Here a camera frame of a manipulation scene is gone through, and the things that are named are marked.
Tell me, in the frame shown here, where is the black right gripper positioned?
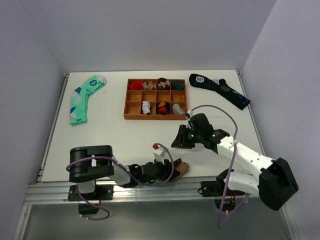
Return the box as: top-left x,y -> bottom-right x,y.
171,124 -> 203,149

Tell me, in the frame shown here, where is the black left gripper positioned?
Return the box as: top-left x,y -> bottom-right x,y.
150,157 -> 179,183

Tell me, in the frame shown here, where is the tan brown ribbed sock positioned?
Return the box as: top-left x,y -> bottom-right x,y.
170,158 -> 190,182

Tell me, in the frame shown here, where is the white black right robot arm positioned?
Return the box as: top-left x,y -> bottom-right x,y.
171,113 -> 299,211

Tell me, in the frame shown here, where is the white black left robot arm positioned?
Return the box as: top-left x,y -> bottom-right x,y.
66,144 -> 189,200

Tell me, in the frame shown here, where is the grey rolled sock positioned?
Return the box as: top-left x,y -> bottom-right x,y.
172,103 -> 186,115

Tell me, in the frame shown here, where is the black red argyle rolled sock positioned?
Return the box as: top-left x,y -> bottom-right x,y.
156,101 -> 171,116

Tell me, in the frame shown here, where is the orange compartment tray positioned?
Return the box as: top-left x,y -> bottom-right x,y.
123,78 -> 188,120

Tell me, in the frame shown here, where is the black blue patterned sock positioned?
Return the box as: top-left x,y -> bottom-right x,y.
189,73 -> 251,110

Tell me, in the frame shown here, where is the dark teal rolled sock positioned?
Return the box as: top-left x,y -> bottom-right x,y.
171,80 -> 185,91

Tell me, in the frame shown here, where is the white striped rolled sock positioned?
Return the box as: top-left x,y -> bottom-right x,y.
141,101 -> 151,115

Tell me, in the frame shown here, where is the brown argyle rolled sock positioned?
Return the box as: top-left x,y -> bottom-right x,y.
156,77 -> 171,90

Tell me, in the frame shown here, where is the beige argyle rolled sock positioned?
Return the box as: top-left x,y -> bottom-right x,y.
142,80 -> 157,90

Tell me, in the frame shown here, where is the mint green patterned sock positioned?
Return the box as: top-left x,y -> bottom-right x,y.
69,75 -> 107,126

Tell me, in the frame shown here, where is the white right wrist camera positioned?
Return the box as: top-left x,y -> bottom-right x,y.
184,110 -> 193,120

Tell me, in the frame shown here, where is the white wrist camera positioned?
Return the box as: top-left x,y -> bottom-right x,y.
152,143 -> 168,163
184,110 -> 193,120

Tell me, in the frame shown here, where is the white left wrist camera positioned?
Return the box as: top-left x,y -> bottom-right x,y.
152,143 -> 168,163

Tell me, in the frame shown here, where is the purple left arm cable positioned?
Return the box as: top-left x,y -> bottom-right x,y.
65,143 -> 175,221

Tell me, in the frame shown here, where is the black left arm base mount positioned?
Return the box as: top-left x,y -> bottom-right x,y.
67,184 -> 114,216

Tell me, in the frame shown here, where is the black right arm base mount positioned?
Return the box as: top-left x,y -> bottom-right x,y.
197,180 -> 246,212

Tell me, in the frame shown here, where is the aluminium table edge rail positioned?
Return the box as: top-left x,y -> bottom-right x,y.
24,70 -> 264,205

